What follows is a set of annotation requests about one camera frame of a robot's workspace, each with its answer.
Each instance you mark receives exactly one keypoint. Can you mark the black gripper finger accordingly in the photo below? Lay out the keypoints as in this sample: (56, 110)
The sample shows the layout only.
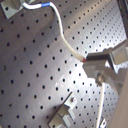
(104, 55)

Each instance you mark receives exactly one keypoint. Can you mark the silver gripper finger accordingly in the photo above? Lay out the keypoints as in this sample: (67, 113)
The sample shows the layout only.
(103, 73)

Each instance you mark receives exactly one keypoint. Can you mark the metal cable clip bottom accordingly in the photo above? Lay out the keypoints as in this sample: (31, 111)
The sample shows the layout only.
(65, 111)

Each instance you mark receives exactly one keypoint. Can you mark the metal cable clip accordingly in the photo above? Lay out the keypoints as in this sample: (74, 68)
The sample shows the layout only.
(65, 111)
(11, 7)

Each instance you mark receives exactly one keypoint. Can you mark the metal cable clip top left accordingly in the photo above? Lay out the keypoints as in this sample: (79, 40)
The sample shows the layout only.
(11, 7)

